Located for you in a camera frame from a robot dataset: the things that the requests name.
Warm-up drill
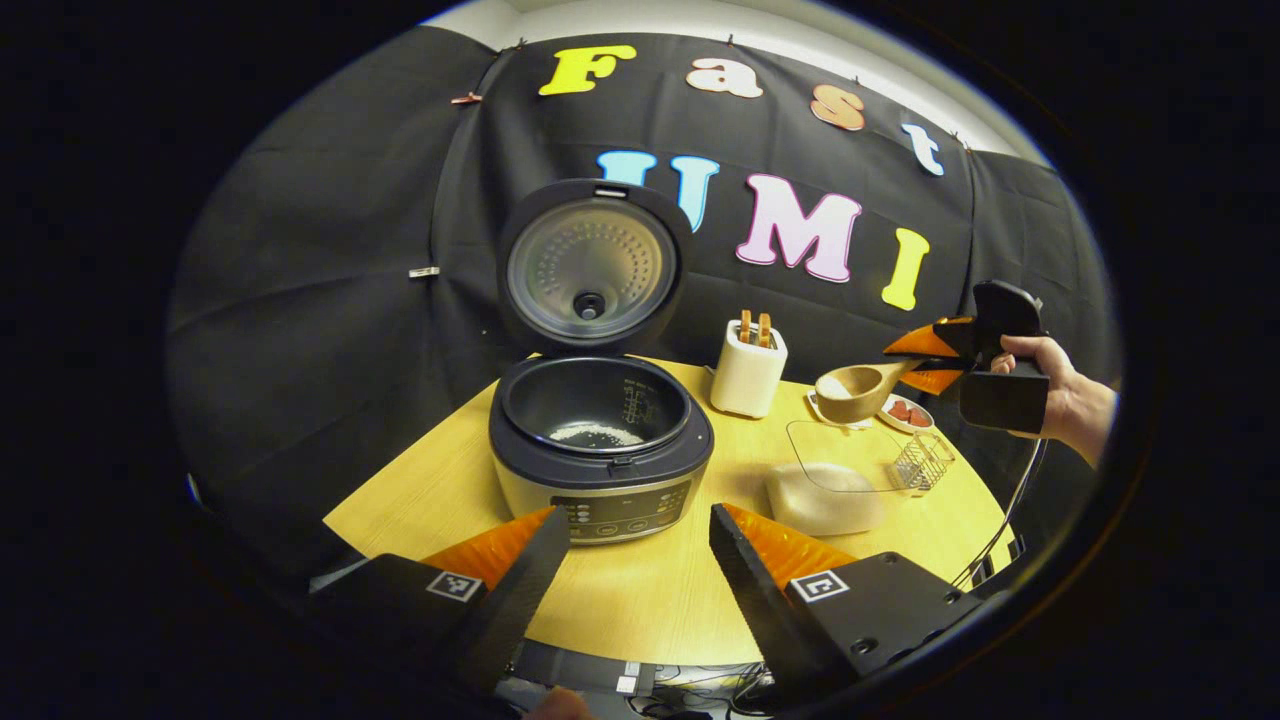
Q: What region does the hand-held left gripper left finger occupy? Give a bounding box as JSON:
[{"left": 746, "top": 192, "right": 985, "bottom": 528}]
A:
[{"left": 310, "top": 507, "right": 571, "bottom": 691}]

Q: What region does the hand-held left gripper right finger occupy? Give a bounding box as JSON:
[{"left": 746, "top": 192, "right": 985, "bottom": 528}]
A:
[{"left": 708, "top": 503, "right": 986, "bottom": 701}]

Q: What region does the wooden spoon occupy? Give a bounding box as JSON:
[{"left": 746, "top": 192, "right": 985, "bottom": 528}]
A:
[{"left": 815, "top": 360, "right": 926, "bottom": 425}]

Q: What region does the wire chopstick holder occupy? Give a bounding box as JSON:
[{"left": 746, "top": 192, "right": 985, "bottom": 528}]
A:
[{"left": 890, "top": 431, "right": 956, "bottom": 491}]

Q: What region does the white box of rice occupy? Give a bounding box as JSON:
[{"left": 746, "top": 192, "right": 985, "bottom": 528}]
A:
[{"left": 766, "top": 420, "right": 906, "bottom": 536}]

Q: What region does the grey silver rice cooker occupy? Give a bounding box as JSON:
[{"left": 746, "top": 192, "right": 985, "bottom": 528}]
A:
[{"left": 488, "top": 178, "right": 716, "bottom": 546}]

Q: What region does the white round plate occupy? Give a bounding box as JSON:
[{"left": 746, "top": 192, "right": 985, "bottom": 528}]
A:
[{"left": 880, "top": 393, "right": 936, "bottom": 435}]

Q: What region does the black power strip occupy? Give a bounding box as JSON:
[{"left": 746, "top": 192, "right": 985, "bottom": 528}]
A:
[{"left": 510, "top": 640, "right": 656, "bottom": 696}]

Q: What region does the white toaster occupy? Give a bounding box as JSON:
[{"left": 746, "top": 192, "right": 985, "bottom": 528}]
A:
[{"left": 710, "top": 318, "right": 789, "bottom": 419}]

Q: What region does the black backdrop cloth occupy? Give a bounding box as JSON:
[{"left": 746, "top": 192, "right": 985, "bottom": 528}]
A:
[{"left": 168, "top": 25, "right": 1121, "bottom": 561}]

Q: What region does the black cable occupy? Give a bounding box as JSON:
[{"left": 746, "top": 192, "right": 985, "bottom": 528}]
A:
[{"left": 950, "top": 438, "right": 1049, "bottom": 591}]

